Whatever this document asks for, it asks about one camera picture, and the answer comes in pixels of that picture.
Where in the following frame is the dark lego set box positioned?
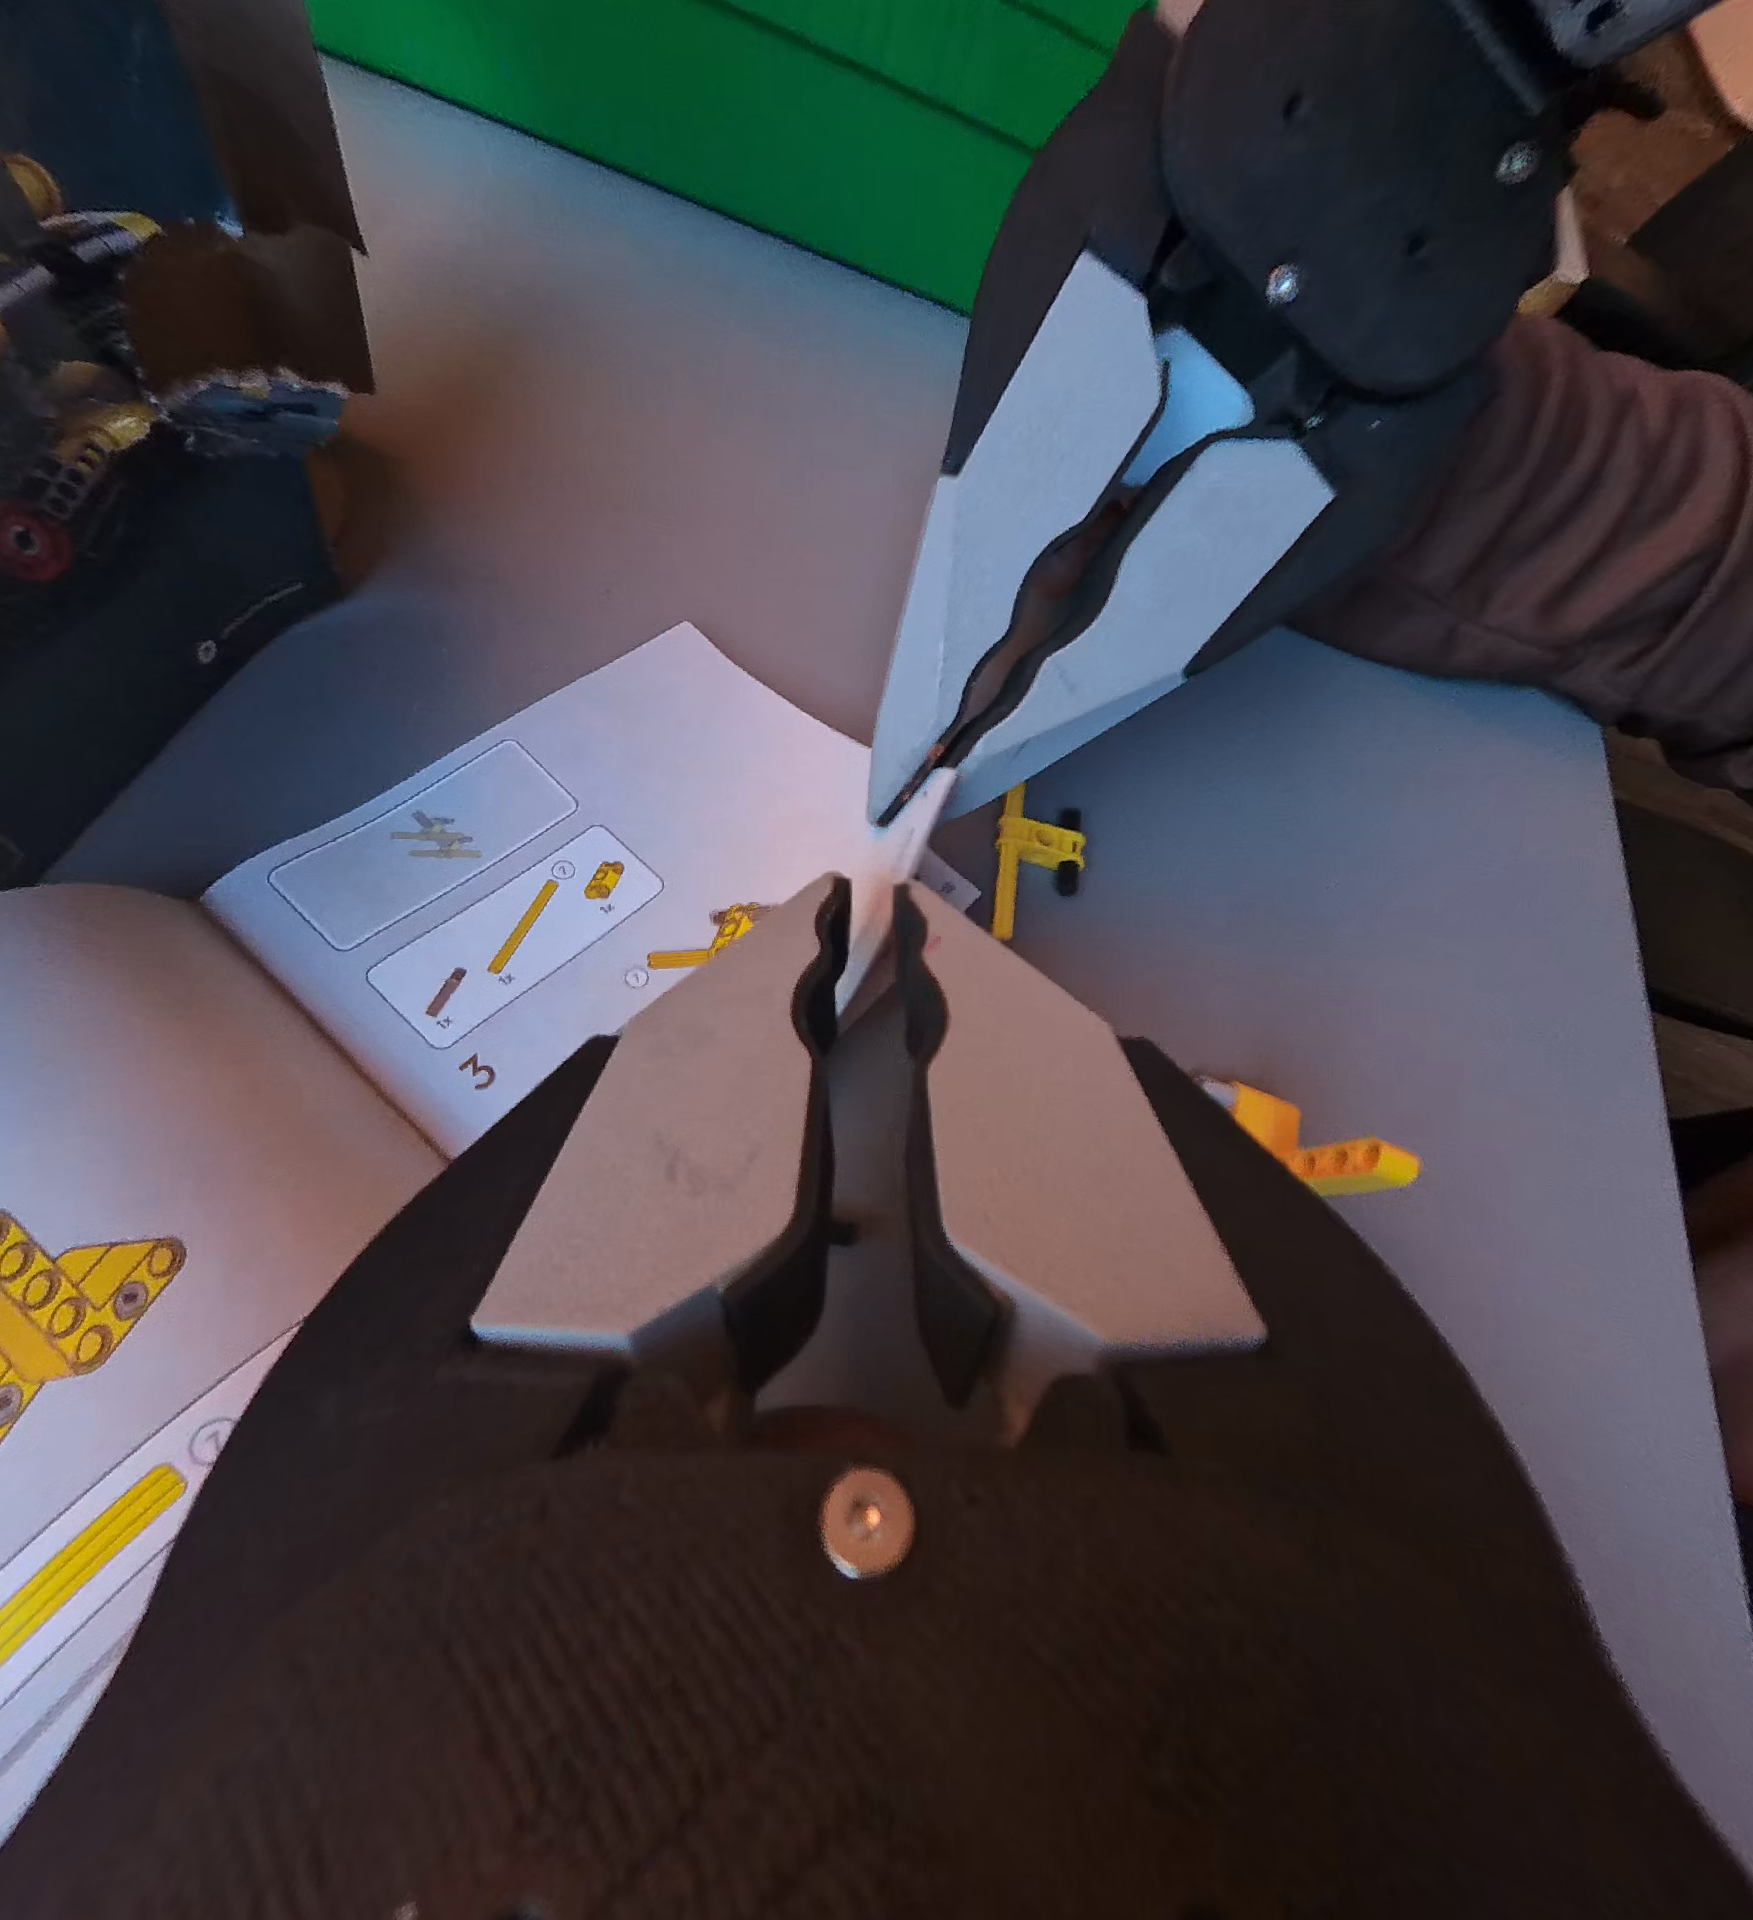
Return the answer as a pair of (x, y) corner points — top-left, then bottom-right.
(0, 0), (378, 889)

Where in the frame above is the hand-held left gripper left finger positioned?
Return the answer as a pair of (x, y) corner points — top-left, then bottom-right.
(468, 872), (854, 1394)

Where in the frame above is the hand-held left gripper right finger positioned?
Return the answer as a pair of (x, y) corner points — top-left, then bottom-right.
(891, 881), (1270, 1408)

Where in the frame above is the green plastic bin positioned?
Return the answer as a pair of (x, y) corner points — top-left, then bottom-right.
(304, 0), (1165, 322)

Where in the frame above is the yellow lego axle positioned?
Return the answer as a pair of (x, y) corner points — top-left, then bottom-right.
(991, 781), (1041, 943)

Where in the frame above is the dark brown furniture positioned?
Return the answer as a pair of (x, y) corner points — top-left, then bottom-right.
(1603, 727), (1753, 1119)

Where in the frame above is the person's right forearm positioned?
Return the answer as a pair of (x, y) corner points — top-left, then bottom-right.
(1294, 311), (1753, 824)

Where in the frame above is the yellow lego beam assembly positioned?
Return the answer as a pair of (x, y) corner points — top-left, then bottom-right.
(1189, 1070), (1422, 1201)

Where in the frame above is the white instruction booklet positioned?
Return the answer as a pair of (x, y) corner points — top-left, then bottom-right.
(0, 622), (986, 1916)

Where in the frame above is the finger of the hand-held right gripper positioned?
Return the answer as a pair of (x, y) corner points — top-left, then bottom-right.
(865, 245), (1174, 824)
(891, 330), (1338, 824)

